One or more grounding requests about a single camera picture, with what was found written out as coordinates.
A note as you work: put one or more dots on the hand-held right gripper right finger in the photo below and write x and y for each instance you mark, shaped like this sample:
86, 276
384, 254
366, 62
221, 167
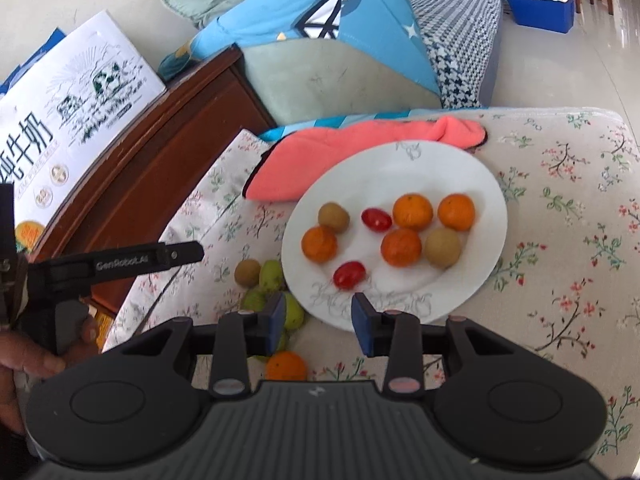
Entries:
361, 325

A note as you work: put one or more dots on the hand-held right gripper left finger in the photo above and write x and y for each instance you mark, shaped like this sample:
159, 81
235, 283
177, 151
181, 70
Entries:
277, 317

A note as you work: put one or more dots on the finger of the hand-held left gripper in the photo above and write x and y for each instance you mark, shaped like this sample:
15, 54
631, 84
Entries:
182, 255

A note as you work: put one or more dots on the blue plastic bin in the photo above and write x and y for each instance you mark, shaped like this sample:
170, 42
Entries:
540, 15

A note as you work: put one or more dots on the person's left hand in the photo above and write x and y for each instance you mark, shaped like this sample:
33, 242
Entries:
30, 362

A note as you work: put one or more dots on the white plate with flower print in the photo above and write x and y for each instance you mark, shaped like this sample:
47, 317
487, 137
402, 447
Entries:
450, 285

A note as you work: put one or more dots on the red cherry tomato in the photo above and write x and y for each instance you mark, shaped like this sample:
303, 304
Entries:
376, 218
349, 274

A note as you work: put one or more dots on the pink towel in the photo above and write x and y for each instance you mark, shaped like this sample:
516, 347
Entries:
310, 160

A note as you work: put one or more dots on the brown wooden sofa frame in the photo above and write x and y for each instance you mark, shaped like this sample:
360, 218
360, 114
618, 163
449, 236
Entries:
175, 135

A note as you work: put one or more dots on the blue star print pillow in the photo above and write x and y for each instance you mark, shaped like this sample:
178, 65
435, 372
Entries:
380, 25

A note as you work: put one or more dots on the houndstooth sofa cover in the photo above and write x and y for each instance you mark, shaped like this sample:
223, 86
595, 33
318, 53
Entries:
460, 25

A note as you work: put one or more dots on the white printed carton box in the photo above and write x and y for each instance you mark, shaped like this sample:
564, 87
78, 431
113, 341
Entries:
75, 110

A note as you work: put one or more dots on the person's left forearm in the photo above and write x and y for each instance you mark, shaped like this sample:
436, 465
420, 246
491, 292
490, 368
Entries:
11, 412

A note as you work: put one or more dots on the floral printed cloth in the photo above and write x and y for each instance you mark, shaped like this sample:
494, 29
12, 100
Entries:
550, 260

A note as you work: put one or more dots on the brown kiwi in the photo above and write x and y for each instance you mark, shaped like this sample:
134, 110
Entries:
333, 217
442, 247
247, 273

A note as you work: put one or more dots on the orange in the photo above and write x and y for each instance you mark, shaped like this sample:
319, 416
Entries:
456, 212
401, 246
286, 366
412, 211
319, 244

